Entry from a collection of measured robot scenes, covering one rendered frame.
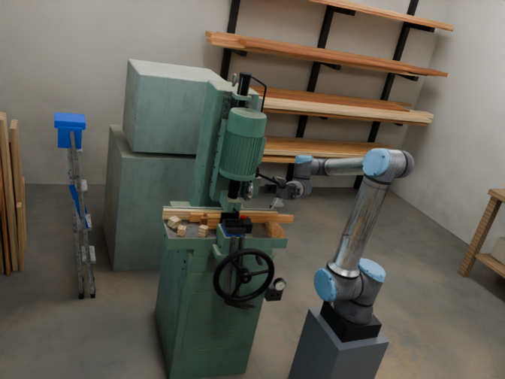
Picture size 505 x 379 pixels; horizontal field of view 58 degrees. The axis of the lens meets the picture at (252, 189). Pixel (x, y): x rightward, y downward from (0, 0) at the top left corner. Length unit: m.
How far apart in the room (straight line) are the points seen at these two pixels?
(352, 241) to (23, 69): 3.16
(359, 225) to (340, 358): 0.68
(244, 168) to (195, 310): 0.76
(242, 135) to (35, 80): 2.60
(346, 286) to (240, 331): 0.72
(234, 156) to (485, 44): 3.79
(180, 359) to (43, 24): 2.87
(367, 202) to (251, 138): 0.58
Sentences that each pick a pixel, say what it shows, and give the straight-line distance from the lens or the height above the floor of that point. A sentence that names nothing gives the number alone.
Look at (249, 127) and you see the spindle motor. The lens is 2.02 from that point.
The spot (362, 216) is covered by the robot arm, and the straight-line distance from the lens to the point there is 1.95.
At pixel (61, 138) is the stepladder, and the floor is 1.06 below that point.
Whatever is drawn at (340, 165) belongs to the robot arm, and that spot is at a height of 1.28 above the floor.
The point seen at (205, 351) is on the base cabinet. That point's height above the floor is 0.20.
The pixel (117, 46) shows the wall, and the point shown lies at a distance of 4.27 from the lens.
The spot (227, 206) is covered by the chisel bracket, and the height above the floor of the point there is 1.01.
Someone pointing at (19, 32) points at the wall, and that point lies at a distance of 4.24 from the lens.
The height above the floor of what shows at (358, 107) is 1.11.
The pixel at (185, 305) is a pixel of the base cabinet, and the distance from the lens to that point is 2.33.
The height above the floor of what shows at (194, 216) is 0.93.
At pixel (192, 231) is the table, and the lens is 2.16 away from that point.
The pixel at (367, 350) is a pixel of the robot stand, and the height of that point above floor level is 0.51.
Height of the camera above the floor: 1.97
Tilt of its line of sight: 23 degrees down
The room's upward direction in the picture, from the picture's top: 12 degrees clockwise
